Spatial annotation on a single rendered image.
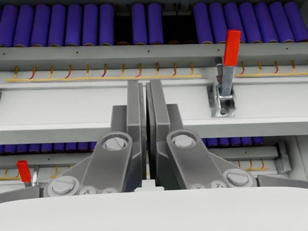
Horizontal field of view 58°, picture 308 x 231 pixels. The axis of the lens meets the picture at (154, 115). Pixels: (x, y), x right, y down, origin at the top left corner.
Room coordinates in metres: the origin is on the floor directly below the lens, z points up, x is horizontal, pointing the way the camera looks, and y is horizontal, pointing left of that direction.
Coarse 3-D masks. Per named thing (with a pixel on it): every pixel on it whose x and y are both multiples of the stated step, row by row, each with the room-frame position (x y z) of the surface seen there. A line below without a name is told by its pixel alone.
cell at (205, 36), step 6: (198, 6) 0.36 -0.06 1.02; (204, 6) 0.36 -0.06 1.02; (198, 12) 0.35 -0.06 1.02; (204, 12) 0.35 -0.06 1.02; (198, 18) 0.34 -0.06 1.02; (204, 18) 0.34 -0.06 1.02; (198, 24) 0.33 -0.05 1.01; (204, 24) 0.33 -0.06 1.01; (198, 30) 0.32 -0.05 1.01; (204, 30) 0.32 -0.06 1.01; (210, 30) 0.32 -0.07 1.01; (198, 36) 0.32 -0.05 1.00; (204, 36) 0.31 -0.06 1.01; (210, 36) 0.31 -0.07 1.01; (198, 42) 0.31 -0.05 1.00; (204, 42) 0.31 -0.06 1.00; (210, 42) 0.31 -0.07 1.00
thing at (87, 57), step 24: (0, 48) 0.28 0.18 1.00; (24, 48) 0.28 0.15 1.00; (48, 48) 0.28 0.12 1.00; (72, 48) 0.28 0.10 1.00; (96, 48) 0.28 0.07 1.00; (120, 48) 0.28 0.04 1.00; (144, 48) 0.29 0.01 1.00; (168, 48) 0.29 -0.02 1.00; (192, 48) 0.29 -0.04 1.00; (216, 48) 0.29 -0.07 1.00; (240, 48) 0.29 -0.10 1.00; (264, 48) 0.29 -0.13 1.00; (288, 48) 0.29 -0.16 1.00; (192, 72) 0.27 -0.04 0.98
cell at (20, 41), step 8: (24, 8) 0.34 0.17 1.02; (32, 8) 0.35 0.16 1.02; (24, 16) 0.33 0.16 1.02; (32, 16) 0.34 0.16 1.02; (16, 24) 0.32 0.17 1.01; (24, 24) 0.32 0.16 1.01; (32, 24) 0.33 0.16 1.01; (16, 32) 0.31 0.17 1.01; (24, 32) 0.31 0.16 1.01; (16, 40) 0.29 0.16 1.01; (24, 40) 0.30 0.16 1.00
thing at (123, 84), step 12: (0, 84) 0.25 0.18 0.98; (12, 84) 0.25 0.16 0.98; (24, 84) 0.25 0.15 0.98; (36, 84) 0.25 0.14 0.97; (48, 84) 0.25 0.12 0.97; (60, 84) 0.25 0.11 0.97; (72, 84) 0.25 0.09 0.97; (84, 84) 0.25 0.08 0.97; (96, 84) 0.25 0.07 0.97; (108, 84) 0.25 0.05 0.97; (120, 84) 0.25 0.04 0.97; (144, 84) 0.26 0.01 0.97; (168, 84) 0.26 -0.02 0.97; (180, 84) 0.26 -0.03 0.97; (192, 84) 0.26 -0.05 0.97; (204, 84) 0.26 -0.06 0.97; (240, 84) 0.26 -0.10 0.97
